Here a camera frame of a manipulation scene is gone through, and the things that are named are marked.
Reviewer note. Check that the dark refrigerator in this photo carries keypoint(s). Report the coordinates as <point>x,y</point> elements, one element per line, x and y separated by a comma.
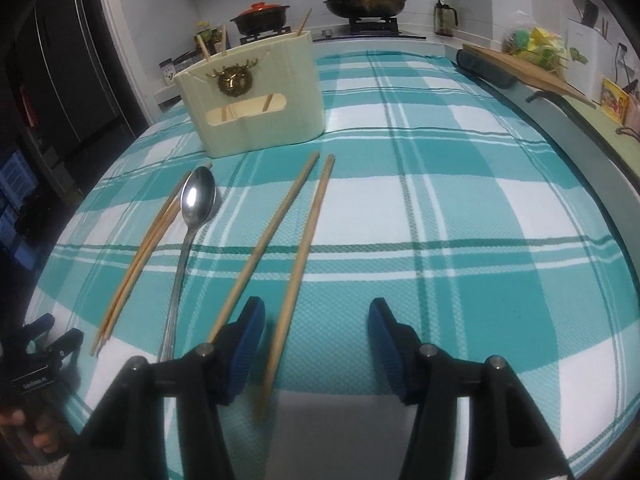
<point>60,60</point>

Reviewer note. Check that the wooden cutting board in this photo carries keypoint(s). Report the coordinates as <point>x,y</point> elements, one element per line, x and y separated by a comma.
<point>530,72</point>

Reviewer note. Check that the black gas cooktop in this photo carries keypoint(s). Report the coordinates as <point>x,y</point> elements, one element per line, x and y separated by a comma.
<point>375,31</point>

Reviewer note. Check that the glass french press jug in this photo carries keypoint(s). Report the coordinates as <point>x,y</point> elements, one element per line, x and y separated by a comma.
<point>444,17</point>

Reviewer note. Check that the white knife holder box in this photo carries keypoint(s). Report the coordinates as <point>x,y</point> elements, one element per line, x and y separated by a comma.
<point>590,55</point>

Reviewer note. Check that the red lid clay pot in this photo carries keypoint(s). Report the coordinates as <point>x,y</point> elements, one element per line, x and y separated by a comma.
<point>260,16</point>

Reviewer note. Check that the metal spoon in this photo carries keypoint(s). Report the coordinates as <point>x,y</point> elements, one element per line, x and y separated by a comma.
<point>197,197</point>

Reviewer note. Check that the yellow printed mug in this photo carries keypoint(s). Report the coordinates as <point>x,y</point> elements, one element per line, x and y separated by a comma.
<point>615,99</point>

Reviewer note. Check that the green cutting board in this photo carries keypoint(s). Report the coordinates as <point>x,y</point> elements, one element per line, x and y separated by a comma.
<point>615,132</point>

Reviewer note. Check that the dark spice jar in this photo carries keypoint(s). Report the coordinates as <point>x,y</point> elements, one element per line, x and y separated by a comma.
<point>187,57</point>

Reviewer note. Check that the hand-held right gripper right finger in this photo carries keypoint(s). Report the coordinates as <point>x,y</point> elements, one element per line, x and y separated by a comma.
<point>385,345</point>

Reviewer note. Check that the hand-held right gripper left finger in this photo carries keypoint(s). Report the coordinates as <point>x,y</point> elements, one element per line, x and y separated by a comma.
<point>245,350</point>

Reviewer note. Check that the black spatula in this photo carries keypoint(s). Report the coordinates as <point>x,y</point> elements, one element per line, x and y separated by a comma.
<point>580,0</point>

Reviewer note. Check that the person's left hand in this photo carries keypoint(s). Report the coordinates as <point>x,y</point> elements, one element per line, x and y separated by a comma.
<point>45,442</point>

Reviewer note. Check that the black wok with lid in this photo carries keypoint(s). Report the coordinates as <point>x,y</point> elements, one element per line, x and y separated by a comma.
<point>365,4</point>

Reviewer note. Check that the white label spice jar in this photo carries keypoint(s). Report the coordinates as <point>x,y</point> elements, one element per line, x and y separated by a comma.
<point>167,69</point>

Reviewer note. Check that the white wall socket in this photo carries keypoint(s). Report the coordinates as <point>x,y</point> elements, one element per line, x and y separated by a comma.
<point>622,55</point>

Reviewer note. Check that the bag of yellow green items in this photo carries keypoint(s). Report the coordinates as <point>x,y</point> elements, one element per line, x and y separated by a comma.
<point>537,45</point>

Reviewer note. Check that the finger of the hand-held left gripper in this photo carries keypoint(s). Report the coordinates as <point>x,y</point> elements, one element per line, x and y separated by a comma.
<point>62,342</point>
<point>40,324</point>

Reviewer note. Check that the cream utensil holder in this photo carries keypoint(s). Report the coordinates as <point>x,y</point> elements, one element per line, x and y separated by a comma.
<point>280,75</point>

